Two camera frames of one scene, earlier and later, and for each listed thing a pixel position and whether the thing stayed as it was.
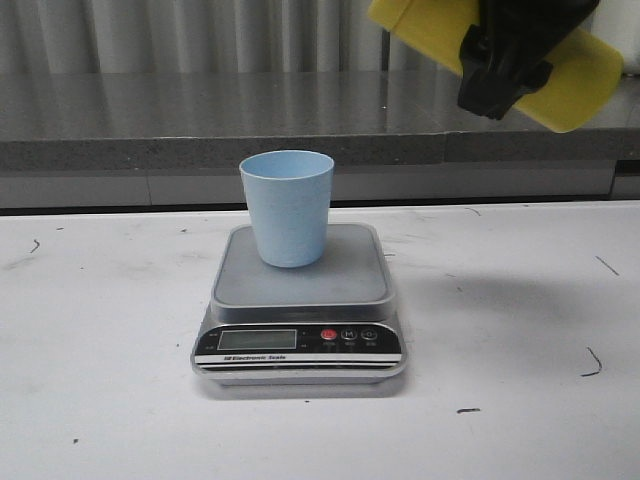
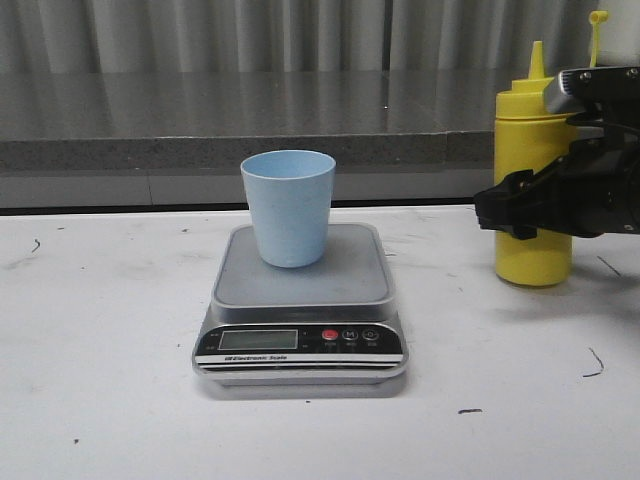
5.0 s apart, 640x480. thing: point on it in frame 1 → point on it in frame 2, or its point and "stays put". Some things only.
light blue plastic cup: x=290 y=196 stays put
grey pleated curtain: x=242 y=37 stays put
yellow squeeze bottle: x=587 y=72 → x=528 y=136
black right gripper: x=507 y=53 → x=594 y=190
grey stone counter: x=399 y=140 stays put
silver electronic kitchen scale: x=332 y=323 stays put
